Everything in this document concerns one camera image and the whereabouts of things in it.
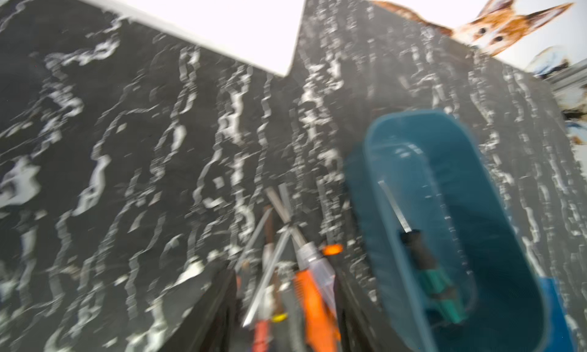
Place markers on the red handle screwdriver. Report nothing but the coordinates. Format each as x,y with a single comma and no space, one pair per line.
267,306

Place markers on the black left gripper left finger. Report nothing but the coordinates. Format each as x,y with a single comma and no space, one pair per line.
210,323

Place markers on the green black screwdriver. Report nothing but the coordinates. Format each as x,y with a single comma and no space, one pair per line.
434,280

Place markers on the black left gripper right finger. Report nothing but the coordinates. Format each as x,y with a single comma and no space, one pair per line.
352,304

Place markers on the blue plastic dustpan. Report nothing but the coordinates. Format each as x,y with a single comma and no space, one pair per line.
559,338

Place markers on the teal plastic storage box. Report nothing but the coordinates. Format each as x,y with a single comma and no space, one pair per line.
427,161

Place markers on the white wooden tiered shelf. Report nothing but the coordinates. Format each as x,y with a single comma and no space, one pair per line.
261,33

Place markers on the orange handle screwdriver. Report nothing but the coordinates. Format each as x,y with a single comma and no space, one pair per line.
314,286

